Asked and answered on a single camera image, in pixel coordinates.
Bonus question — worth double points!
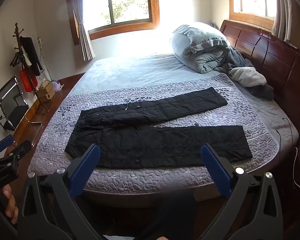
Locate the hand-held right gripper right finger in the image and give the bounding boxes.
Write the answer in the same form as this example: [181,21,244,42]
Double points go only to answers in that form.
[200,144,283,240]

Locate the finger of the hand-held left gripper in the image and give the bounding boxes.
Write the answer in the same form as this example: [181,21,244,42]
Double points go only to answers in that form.
[2,140,32,164]
[0,134,15,156]

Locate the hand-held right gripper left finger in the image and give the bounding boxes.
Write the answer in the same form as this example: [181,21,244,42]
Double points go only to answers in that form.
[17,144,103,240]

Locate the black pants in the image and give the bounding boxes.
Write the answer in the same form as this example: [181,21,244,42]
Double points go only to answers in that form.
[64,87,253,169]

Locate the person's left hand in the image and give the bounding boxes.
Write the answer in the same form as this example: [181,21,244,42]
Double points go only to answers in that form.
[3,183,19,225]

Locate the grey quilted bedspread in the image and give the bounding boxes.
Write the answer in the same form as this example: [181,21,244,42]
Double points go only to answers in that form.
[27,73,280,195]

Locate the cardboard box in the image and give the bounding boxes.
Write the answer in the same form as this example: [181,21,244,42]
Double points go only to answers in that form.
[37,81,56,103]

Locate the red bag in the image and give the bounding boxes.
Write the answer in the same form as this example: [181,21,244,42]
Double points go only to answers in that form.
[20,64,38,93]

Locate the small white object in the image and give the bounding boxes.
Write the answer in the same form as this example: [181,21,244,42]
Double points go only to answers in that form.
[50,79,64,92]

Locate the white fleece garment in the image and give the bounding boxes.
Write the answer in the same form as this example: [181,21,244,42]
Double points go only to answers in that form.
[229,66,267,88]

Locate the black hanging garment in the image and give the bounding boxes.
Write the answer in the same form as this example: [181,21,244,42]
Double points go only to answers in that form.
[20,37,43,75]

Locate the bed with blue-grey sheet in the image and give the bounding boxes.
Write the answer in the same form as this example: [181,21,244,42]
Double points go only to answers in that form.
[27,52,299,205]

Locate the wooden coat rack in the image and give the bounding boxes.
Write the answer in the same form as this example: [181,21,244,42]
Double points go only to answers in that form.
[10,22,50,113]

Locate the dark grey blanket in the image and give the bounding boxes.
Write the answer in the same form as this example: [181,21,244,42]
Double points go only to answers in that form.
[222,46,275,100]

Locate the folded light blue duvet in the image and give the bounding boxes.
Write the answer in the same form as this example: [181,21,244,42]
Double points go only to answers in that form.
[169,24,232,74]

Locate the grey curtain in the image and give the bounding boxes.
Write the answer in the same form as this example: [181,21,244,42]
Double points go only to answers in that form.
[271,0,300,43]
[68,0,95,61]

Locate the dark wooden headboard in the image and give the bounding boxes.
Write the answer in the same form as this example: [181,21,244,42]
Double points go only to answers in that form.
[219,19,300,140]

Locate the wide wooden framed window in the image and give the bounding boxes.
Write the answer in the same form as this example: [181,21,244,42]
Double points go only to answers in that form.
[70,0,160,40]

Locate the black chrome frame chair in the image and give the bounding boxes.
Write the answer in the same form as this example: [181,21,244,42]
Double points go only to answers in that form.
[0,75,42,133]

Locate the black cable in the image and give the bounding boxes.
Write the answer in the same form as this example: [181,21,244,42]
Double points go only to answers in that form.
[275,117,294,160]

